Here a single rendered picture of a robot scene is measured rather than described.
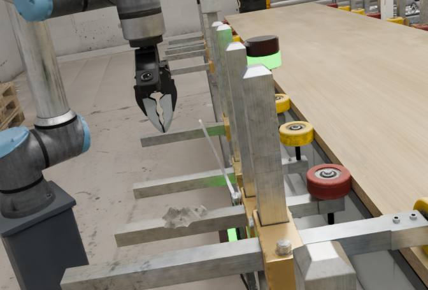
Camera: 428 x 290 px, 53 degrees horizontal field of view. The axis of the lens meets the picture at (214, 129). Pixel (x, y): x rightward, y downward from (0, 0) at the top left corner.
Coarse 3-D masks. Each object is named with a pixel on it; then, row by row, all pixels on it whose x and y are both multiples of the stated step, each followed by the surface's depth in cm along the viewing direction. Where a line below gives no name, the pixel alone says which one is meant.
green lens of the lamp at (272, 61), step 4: (268, 56) 72; (272, 56) 72; (276, 56) 73; (248, 60) 74; (252, 60) 73; (256, 60) 73; (260, 60) 72; (264, 60) 72; (268, 60) 72; (272, 60) 73; (276, 60) 73; (280, 60) 75; (248, 64) 74; (264, 64) 73; (268, 64) 73; (272, 64) 73; (276, 64) 73; (280, 64) 74
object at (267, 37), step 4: (256, 36) 76; (260, 36) 76; (264, 36) 75; (268, 36) 75; (272, 36) 74; (248, 40) 74; (252, 40) 73; (256, 40) 73; (260, 40) 72; (264, 40) 72; (268, 40) 72; (276, 52) 73; (248, 56) 74; (252, 56) 73; (256, 56) 73; (260, 56) 72; (264, 56) 72; (272, 68) 74
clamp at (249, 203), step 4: (240, 188) 87; (244, 192) 85; (244, 196) 83; (252, 196) 83; (244, 200) 82; (248, 200) 82; (252, 200) 81; (244, 204) 81; (248, 204) 80; (252, 204) 80; (256, 204) 80; (248, 208) 79; (252, 208) 79; (248, 212) 78; (248, 216) 77; (248, 224) 77; (248, 228) 78; (252, 232) 77; (252, 236) 77
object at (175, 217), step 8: (176, 208) 82; (184, 208) 80; (192, 208) 82; (200, 208) 81; (168, 216) 81; (176, 216) 81; (184, 216) 80; (192, 216) 80; (200, 216) 80; (168, 224) 78; (176, 224) 78; (184, 224) 78
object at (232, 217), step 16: (224, 208) 82; (240, 208) 81; (304, 208) 80; (320, 208) 80; (336, 208) 80; (128, 224) 82; (144, 224) 81; (160, 224) 80; (192, 224) 80; (208, 224) 80; (224, 224) 80; (240, 224) 80; (128, 240) 80; (144, 240) 80
